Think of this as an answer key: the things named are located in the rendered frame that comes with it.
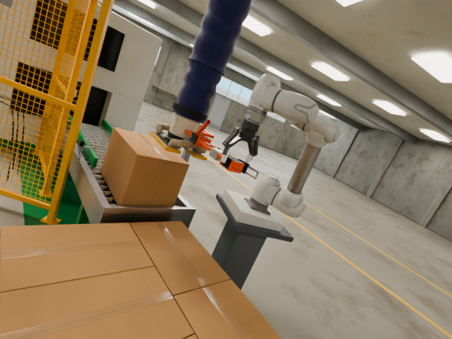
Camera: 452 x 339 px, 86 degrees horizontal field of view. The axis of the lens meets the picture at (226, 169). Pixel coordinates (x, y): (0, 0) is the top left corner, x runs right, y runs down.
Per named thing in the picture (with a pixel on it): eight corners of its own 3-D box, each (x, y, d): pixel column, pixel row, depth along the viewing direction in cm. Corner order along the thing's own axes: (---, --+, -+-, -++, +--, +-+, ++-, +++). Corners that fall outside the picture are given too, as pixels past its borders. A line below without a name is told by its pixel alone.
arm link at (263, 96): (242, 102, 105) (268, 112, 99) (257, 67, 102) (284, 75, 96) (253, 108, 115) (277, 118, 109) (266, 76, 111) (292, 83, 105)
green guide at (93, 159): (56, 114, 307) (57, 107, 305) (65, 116, 314) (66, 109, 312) (82, 165, 199) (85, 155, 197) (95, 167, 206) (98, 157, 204)
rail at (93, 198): (50, 124, 308) (53, 109, 303) (54, 125, 311) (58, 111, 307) (93, 233, 152) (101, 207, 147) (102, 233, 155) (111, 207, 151)
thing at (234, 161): (218, 163, 113) (222, 153, 112) (231, 166, 118) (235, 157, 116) (228, 171, 107) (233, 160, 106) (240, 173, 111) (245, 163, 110)
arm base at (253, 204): (259, 202, 207) (262, 197, 206) (270, 215, 187) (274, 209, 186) (241, 196, 201) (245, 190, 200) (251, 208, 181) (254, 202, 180)
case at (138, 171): (99, 171, 204) (113, 126, 195) (145, 177, 231) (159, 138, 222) (119, 209, 161) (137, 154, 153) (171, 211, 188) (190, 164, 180)
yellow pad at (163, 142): (148, 133, 165) (151, 126, 164) (163, 137, 171) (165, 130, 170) (165, 151, 139) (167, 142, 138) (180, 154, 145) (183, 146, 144)
